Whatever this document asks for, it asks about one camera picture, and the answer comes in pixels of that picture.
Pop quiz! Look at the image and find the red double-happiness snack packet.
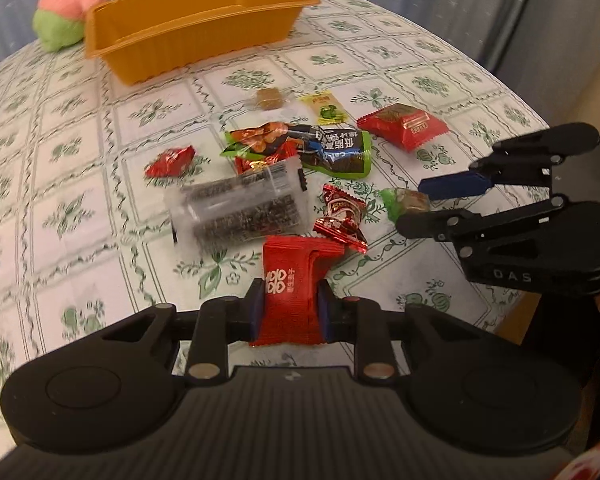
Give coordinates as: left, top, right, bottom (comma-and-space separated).
254, 236, 346, 346

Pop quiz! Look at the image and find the yellow green candy packet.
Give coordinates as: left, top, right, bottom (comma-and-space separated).
300, 91, 349, 126

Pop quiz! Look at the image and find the clear tube of dark snacks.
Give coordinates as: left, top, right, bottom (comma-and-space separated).
164, 156, 310, 254

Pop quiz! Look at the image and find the green-wrapped brown candy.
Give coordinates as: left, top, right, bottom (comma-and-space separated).
379, 188, 430, 223

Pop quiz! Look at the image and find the dark red foil candy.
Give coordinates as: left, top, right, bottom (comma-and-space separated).
313, 184, 368, 254

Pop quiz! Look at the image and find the large red snack packet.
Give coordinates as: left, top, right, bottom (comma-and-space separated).
356, 103, 450, 152

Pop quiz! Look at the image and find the small red candy packet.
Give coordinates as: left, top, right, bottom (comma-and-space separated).
144, 145, 196, 179

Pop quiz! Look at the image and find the floral green white tablecloth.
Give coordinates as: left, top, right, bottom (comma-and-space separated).
0, 0, 544, 459

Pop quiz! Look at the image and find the red foil snack under sausage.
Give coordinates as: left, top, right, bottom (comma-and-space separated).
234, 140, 298, 174

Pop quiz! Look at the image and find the clear-wrapped brown candy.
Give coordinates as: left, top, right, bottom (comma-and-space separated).
246, 87, 294, 112

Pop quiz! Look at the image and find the orange plastic tray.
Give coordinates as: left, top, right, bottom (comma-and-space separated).
84, 0, 321, 86

